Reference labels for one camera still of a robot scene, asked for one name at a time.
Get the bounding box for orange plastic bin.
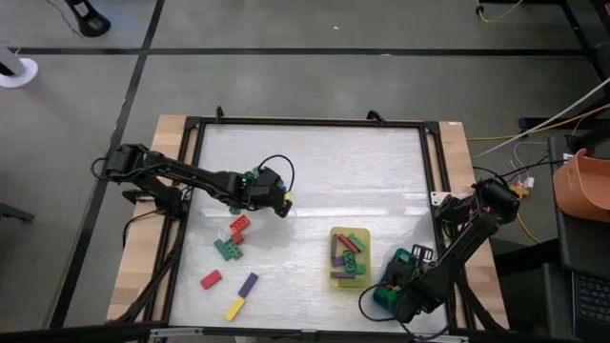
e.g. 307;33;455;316
552;148;610;224

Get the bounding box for long yellow cable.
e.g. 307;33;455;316
465;103;610;143

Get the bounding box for white cable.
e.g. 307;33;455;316
473;75;610;160

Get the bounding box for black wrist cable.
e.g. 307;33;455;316
256;153;295;192
356;282;454;342

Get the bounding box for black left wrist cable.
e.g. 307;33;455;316
256;153;295;192

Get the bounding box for black stand base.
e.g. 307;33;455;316
63;0;112;39

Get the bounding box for short yellow cable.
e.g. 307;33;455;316
516;212;542;245

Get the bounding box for teal plastic bin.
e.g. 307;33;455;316
372;246;436;313

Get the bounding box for orange cable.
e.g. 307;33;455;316
475;0;524;24

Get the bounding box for large red studded brick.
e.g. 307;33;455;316
228;213;253;234

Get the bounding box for black frame leg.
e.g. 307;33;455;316
557;0;610;85

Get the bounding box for dark green block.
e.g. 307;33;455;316
213;237;233;262

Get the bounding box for white table cover sheet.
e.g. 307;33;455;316
169;124;449;334

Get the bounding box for white round stand base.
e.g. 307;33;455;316
0;45;40;90

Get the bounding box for black slotted bracket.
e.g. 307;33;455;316
411;243;435;264

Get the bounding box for black table frame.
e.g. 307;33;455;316
112;105;509;337

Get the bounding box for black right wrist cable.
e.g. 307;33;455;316
356;282;454;342

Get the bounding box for black keyboard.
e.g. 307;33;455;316
571;271;610;342

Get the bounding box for yellow plastic bin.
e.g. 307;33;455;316
328;226;374;291

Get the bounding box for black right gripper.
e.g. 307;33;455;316
383;259;452;326

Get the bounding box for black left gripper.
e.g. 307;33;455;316
237;166;295;219

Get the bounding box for black side cart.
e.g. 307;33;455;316
493;128;610;343

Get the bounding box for yellow white cable connectors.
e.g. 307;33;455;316
510;175;536;200

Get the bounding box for silver bar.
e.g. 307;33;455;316
149;326;205;340

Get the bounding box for black floor bracket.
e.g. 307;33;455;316
0;202;36;224

